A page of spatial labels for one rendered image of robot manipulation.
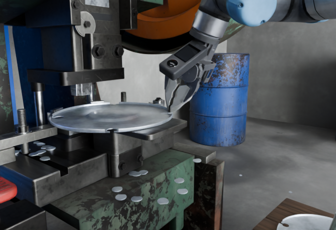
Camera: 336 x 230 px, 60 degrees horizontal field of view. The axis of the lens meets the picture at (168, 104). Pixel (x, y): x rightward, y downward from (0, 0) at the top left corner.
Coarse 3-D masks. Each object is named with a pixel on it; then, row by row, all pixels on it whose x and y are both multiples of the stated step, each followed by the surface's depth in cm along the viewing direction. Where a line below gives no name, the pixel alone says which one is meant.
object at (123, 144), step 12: (180, 120) 66; (120, 132) 60; (132, 132) 58; (144, 132) 57; (156, 132) 57; (168, 132) 60; (96, 144) 69; (108, 144) 66; (120, 144) 66; (132, 144) 70; (108, 156) 67; (120, 156) 67; (132, 156) 70; (108, 168) 68; (120, 168) 67; (132, 168) 71
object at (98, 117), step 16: (64, 112) 74; (80, 112) 74; (96, 112) 71; (112, 112) 71; (128, 112) 71; (144, 112) 74; (160, 112) 74; (64, 128) 59; (80, 128) 57; (96, 128) 59; (112, 128) 60; (128, 128) 58; (144, 128) 60
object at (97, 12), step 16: (80, 0) 65; (96, 0) 68; (112, 0) 72; (80, 16) 64; (96, 16) 69; (112, 16) 72; (48, 32) 69; (64, 32) 65; (80, 32) 64; (96, 32) 69; (112, 32) 73; (48, 48) 70; (64, 48) 66; (80, 48) 66; (96, 48) 65; (112, 48) 70; (48, 64) 71; (64, 64) 67; (80, 64) 67; (96, 64) 66; (112, 64) 70
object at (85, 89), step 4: (76, 84) 74; (80, 84) 75; (84, 84) 75; (88, 84) 76; (72, 88) 75; (76, 88) 74; (80, 88) 75; (84, 88) 75; (88, 88) 76; (72, 92) 75; (76, 92) 74; (80, 92) 75; (84, 92) 76; (88, 92) 77
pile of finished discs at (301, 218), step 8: (288, 216) 103; (296, 216) 104; (304, 216) 104; (312, 216) 104; (320, 216) 103; (280, 224) 99; (288, 224) 99; (296, 224) 99; (304, 224) 99; (312, 224) 99; (320, 224) 99; (328, 224) 99
